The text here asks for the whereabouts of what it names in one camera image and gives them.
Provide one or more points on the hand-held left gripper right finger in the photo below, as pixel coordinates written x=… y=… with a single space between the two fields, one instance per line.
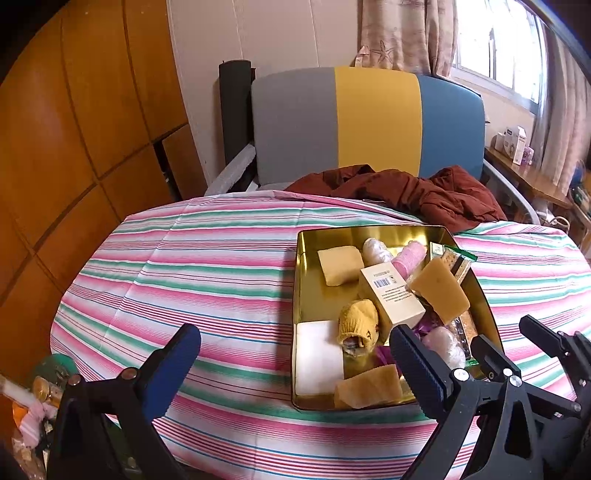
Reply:
x=415 y=369

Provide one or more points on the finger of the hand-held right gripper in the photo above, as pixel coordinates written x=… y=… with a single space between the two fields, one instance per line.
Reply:
x=540 y=330
x=489 y=355

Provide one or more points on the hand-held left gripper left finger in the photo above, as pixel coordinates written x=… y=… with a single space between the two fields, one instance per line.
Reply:
x=173 y=369

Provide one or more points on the purple bag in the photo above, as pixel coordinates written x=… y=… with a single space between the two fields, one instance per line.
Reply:
x=383 y=355

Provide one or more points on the white plastic bag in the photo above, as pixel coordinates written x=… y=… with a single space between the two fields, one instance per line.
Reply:
x=445 y=348
x=376 y=249

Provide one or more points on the yellow sponge block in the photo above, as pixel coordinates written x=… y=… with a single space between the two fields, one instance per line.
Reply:
x=339 y=266
x=438 y=288
x=367 y=392

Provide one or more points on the yellow knit sock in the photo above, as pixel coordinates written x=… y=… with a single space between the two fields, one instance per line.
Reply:
x=360 y=323

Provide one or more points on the cream cardboard box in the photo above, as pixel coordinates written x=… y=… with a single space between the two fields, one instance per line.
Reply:
x=392 y=295

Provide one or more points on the black striped cracker packet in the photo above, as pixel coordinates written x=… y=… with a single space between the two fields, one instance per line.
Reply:
x=455 y=265

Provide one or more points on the pink tape roll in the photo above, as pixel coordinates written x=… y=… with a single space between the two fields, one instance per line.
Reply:
x=408 y=259

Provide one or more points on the gold metal tin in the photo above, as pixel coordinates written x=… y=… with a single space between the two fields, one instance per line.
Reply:
x=309 y=286

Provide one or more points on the white sponge block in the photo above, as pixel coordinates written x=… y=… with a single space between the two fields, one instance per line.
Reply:
x=318 y=357

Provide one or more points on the striped tablecloth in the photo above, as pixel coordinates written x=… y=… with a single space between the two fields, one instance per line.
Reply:
x=207 y=277

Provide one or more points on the green round lid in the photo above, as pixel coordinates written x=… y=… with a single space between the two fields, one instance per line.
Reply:
x=57 y=364

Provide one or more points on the amber glass jar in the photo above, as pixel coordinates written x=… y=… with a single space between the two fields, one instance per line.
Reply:
x=41 y=390

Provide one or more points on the pink cloth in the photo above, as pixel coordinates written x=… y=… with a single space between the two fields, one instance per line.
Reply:
x=32 y=422

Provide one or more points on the wooden desk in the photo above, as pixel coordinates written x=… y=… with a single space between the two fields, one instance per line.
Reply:
x=531 y=177

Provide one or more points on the blue round container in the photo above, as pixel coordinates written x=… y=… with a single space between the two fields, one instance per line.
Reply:
x=579 y=177

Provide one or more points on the purple and white carton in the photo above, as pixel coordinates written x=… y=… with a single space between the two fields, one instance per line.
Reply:
x=529 y=156

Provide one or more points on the rust brown cloth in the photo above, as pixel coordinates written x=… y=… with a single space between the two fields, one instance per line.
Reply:
x=415 y=189

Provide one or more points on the white jar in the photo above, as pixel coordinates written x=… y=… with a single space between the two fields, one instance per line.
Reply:
x=500 y=140

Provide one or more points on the pale window curtain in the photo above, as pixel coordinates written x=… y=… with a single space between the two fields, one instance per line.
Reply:
x=561 y=124

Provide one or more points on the grey yellow blue chair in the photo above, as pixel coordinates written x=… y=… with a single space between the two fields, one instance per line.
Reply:
x=378 y=120

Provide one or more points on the wooden wardrobe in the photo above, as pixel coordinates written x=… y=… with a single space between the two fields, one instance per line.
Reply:
x=69 y=138

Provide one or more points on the window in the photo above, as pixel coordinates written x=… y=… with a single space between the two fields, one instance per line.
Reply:
x=498 y=46

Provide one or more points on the beige star print curtain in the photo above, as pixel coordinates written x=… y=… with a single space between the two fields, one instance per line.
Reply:
x=406 y=34

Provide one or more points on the black post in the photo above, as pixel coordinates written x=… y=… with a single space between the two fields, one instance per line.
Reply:
x=233 y=106

